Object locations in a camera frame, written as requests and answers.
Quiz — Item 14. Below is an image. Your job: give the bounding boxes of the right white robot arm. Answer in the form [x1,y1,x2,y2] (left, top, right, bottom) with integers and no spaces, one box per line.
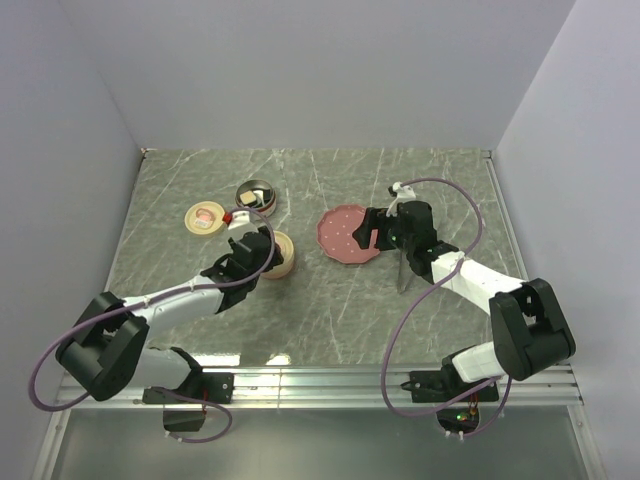
[353,201,576,400]

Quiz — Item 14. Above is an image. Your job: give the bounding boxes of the tan sushi piece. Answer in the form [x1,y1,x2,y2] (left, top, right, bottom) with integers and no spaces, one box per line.
[239,190,258,207]

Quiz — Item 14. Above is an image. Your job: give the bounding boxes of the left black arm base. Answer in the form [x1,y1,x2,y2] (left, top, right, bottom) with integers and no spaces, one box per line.
[142,370,234,444]

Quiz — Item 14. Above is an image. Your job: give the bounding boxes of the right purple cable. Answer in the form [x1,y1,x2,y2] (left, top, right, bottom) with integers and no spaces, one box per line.
[379,177,512,437]

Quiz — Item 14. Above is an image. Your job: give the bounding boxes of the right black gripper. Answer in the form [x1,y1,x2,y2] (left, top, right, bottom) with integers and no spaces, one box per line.
[352,207,415,254]

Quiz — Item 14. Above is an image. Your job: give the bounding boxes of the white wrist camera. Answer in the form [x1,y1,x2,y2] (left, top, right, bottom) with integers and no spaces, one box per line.
[388,182,416,209]
[223,210,254,235]

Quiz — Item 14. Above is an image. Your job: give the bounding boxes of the metal tongs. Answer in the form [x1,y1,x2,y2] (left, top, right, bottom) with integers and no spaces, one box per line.
[396,249,414,295]

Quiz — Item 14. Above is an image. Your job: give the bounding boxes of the aluminium mounting rail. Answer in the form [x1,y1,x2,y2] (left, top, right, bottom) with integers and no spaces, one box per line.
[54,363,584,411]

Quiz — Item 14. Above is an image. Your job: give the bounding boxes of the pink scalloped plate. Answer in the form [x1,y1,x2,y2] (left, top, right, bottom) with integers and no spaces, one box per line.
[316,204,380,265]

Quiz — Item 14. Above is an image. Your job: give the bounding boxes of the cream lid with pink handle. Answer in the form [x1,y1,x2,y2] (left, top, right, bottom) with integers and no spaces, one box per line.
[274,231,295,264]

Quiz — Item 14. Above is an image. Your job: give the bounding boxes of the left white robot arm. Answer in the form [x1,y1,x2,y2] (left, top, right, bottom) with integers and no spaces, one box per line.
[55,226,282,402]

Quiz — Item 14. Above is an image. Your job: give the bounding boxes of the steel lunch box bowl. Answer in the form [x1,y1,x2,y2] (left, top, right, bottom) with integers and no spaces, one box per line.
[234,178,277,219]

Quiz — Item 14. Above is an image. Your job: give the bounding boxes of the pink lunch box tier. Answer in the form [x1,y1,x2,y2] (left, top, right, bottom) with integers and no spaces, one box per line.
[261,258,294,279]

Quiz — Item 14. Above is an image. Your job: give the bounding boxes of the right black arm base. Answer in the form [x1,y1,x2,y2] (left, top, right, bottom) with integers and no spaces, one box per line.
[400,366,499,434]

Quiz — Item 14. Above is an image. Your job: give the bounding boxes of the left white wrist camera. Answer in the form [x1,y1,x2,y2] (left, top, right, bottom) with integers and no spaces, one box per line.
[223,210,254,235]

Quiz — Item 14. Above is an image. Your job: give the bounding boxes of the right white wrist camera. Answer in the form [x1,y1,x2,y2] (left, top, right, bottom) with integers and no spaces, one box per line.
[388,182,416,209]

